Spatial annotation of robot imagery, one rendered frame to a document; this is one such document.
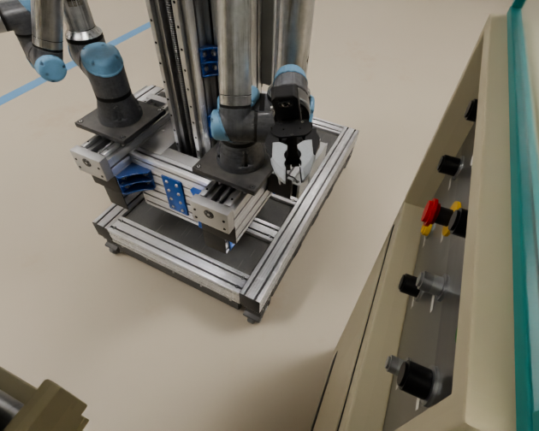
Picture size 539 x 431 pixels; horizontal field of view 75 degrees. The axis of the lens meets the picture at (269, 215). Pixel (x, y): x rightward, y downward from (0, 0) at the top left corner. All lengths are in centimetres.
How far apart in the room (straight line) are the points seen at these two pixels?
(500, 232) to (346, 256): 155
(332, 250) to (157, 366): 95
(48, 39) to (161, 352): 115
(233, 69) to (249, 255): 88
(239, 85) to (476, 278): 68
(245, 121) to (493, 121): 58
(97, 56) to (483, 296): 121
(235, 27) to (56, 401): 71
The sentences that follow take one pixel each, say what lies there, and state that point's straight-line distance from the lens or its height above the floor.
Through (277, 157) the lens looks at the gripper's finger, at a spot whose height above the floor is 107.
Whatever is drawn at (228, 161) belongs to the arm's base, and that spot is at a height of 76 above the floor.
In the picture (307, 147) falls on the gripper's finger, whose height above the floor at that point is 107.
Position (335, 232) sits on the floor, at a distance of 188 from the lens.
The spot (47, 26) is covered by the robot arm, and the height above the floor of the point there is 105.
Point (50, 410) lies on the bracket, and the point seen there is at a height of 94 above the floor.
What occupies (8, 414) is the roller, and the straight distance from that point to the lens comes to 62.
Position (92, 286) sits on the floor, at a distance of 182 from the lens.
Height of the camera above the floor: 144
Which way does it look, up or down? 49 degrees down
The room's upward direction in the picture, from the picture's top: 2 degrees clockwise
